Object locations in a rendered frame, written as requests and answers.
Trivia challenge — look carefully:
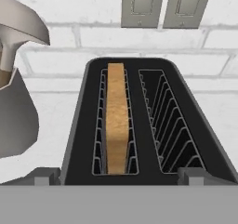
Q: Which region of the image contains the tan bread slice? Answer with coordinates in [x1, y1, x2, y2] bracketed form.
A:
[105, 62, 130, 175]

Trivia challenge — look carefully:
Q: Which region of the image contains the black two-slot toaster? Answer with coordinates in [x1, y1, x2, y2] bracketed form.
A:
[59, 57, 238, 186]

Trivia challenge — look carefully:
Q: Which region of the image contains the grey cupboard door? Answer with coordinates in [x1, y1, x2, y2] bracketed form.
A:
[162, 0, 214, 30]
[120, 0, 166, 29]

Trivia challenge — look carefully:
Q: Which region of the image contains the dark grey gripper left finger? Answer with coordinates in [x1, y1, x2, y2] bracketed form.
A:
[7, 167, 61, 187]

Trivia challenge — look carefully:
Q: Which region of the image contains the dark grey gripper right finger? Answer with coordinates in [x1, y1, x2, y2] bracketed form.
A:
[177, 166, 237, 187]

